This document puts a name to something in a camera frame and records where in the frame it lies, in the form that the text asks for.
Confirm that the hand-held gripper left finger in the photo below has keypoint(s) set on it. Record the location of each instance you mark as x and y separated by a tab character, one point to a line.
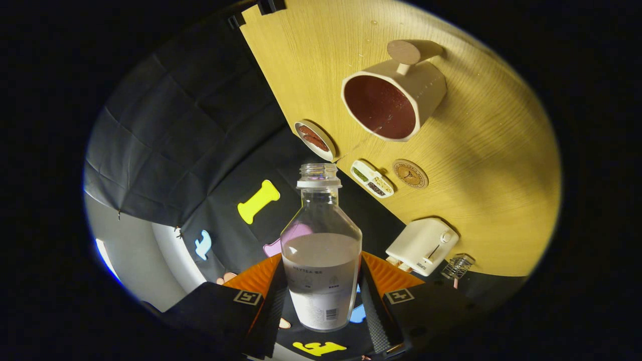
273	316

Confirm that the white divided grain dish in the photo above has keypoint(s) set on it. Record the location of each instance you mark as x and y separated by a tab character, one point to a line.
371	179

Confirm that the black backdrop cloth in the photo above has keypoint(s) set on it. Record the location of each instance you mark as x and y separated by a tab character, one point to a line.
190	125

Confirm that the white toaster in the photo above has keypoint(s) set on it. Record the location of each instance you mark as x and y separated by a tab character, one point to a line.
419	243

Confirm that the white round plate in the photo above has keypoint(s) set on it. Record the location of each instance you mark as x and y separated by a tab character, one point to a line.
328	150

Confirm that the black table clamp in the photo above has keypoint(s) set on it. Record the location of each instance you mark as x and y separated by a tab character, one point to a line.
271	5
235	20

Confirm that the wooden table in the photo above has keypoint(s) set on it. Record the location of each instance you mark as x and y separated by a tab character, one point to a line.
491	175

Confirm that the round wooden coaster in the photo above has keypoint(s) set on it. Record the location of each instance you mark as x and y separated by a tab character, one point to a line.
410	173

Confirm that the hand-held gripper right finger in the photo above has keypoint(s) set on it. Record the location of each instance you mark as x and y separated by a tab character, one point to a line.
373	311

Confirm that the clear plastic juice bottle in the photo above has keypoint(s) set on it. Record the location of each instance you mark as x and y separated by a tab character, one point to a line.
321	281

